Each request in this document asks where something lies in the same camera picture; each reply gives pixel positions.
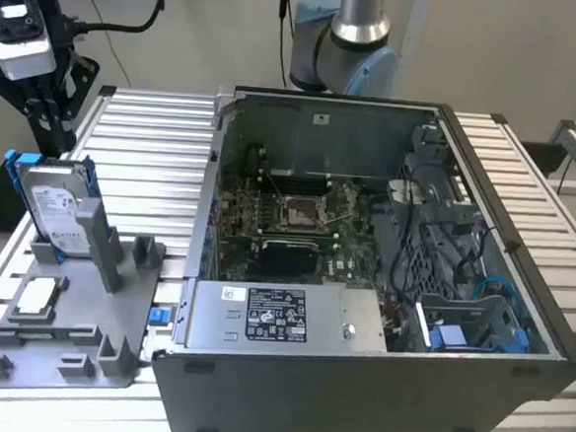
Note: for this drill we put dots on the hard disk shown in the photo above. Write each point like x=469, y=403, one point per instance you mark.
x=51, y=204

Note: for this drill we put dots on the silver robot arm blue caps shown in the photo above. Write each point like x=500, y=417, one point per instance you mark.
x=329, y=46

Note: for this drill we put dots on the grey disk bay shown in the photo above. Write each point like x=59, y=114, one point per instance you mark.
x=489, y=309

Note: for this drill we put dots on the silver CPU chip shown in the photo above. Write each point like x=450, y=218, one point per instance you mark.
x=37, y=297

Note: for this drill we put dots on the thin locking lever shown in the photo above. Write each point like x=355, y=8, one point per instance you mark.
x=275, y=184

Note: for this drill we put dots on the grey parts rack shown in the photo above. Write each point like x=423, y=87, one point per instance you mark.
x=88, y=311

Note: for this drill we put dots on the black RAM slot bank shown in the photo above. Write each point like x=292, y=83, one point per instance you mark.
x=300, y=182

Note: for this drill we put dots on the blue case latch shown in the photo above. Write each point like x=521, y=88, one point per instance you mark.
x=157, y=315

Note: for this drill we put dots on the green RAM stick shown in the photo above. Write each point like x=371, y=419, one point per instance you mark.
x=37, y=335

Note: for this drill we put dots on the CPU socket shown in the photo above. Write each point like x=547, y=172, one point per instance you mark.
x=300, y=214

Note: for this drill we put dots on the silver power supply unit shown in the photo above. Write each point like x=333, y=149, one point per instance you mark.
x=211, y=319

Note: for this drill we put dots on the black graphics card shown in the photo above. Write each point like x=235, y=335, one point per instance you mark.
x=287, y=260

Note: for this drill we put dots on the green motherboard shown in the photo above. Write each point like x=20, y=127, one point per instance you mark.
x=349, y=265

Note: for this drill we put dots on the dark grey PC case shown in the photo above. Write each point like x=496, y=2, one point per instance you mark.
x=305, y=400

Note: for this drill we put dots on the grey metal drive cage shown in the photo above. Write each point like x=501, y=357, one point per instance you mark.
x=438, y=266

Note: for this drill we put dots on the blue carrier in bay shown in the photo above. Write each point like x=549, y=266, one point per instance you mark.
x=450, y=334

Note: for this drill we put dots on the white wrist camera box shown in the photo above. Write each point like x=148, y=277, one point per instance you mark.
x=22, y=54

